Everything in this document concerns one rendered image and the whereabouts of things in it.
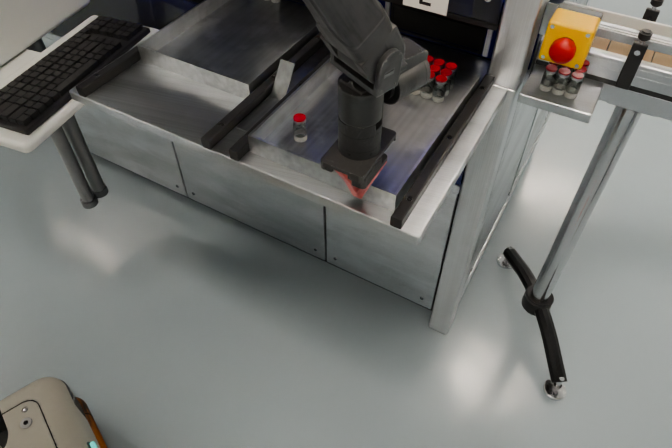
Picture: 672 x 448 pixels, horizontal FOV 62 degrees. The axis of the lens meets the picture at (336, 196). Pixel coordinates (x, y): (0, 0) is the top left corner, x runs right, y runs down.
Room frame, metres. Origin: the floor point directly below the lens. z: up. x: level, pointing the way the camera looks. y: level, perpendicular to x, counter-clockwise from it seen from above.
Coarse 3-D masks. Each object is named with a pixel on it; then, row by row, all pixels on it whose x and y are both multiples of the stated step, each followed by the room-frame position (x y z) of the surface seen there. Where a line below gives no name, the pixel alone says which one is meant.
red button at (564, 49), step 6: (558, 42) 0.78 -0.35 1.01; (564, 42) 0.78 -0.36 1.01; (570, 42) 0.78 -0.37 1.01; (552, 48) 0.78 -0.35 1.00; (558, 48) 0.78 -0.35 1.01; (564, 48) 0.77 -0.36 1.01; (570, 48) 0.77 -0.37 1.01; (552, 54) 0.78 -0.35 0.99; (558, 54) 0.78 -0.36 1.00; (564, 54) 0.77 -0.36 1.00; (570, 54) 0.77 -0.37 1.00; (552, 60) 0.78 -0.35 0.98; (558, 60) 0.77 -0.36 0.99; (564, 60) 0.77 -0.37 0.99; (570, 60) 0.77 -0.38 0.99
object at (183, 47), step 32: (224, 0) 1.16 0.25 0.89; (256, 0) 1.17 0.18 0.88; (160, 32) 0.99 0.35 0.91; (192, 32) 1.04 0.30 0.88; (224, 32) 1.04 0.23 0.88; (256, 32) 1.04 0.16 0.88; (288, 32) 1.04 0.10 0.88; (160, 64) 0.91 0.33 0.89; (192, 64) 0.87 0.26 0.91; (224, 64) 0.92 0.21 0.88; (256, 64) 0.92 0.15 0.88
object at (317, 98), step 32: (320, 96) 0.82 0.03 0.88; (416, 96) 0.82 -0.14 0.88; (448, 96) 0.82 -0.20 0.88; (256, 128) 0.69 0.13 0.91; (288, 128) 0.73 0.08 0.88; (320, 128) 0.73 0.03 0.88; (416, 128) 0.73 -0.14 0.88; (448, 128) 0.71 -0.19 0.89; (288, 160) 0.63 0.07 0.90; (320, 160) 0.65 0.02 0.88; (416, 160) 0.65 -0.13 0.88; (384, 192) 0.55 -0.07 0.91
